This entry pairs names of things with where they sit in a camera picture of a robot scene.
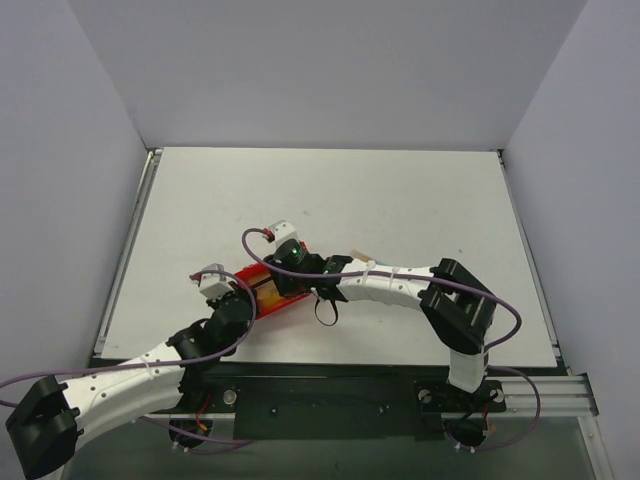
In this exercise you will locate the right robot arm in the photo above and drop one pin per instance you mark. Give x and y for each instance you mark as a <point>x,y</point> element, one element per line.
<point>452,299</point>

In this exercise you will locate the red plastic bin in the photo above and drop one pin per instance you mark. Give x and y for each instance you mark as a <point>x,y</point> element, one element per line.
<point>257,273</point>

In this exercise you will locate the beige leather card holder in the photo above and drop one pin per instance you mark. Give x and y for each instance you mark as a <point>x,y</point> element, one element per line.
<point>366,258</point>

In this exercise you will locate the aluminium frame rail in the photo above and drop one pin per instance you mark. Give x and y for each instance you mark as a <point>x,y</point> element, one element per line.
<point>560,396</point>

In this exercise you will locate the gold card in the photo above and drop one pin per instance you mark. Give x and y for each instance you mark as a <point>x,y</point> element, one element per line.
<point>267,295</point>

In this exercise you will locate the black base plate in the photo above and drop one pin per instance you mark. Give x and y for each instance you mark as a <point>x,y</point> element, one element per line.
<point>286,401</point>

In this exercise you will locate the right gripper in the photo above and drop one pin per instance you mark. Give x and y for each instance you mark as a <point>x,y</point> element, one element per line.
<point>279,273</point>

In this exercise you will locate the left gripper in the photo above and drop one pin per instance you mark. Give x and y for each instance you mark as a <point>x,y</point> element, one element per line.
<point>238,291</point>

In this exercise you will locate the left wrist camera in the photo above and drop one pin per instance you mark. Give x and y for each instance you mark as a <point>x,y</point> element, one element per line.
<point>211,281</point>

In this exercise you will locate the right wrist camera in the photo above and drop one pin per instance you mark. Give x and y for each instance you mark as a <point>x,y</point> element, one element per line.
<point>282,231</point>

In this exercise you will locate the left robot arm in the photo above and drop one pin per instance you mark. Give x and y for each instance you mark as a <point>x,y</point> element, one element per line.
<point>60,413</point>

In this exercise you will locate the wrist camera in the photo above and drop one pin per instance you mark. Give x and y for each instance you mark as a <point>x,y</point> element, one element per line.
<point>211,281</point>
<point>282,231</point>

